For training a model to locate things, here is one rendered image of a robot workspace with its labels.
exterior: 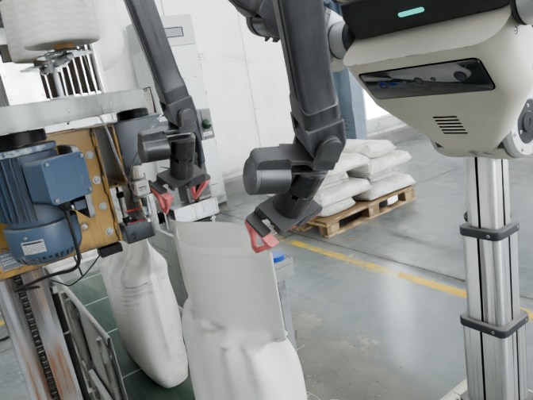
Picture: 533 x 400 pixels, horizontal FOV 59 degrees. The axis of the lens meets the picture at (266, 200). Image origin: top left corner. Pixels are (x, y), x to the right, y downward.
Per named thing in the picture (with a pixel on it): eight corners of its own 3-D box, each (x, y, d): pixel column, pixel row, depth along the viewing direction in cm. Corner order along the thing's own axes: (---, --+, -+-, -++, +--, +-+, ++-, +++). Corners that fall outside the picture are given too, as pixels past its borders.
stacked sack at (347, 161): (373, 165, 418) (372, 148, 415) (318, 184, 384) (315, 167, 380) (340, 163, 453) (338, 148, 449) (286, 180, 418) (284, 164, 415)
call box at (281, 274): (295, 275, 148) (293, 257, 146) (275, 284, 143) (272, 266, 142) (280, 268, 154) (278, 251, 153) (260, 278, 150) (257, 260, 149)
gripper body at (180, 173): (155, 180, 113) (155, 154, 109) (188, 166, 120) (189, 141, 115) (173, 193, 110) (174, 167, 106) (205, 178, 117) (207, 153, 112)
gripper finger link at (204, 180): (170, 198, 121) (171, 168, 116) (192, 189, 126) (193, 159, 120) (188, 212, 118) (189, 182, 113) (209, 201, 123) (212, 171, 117)
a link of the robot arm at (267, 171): (347, 140, 67) (321, 112, 73) (274, 140, 63) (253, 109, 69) (323, 206, 74) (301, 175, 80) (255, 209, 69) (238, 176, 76)
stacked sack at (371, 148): (400, 151, 454) (398, 136, 451) (369, 162, 432) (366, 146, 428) (350, 150, 509) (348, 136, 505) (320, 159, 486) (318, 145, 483)
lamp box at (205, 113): (215, 137, 141) (209, 107, 139) (202, 140, 139) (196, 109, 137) (204, 137, 147) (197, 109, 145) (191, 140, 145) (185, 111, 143)
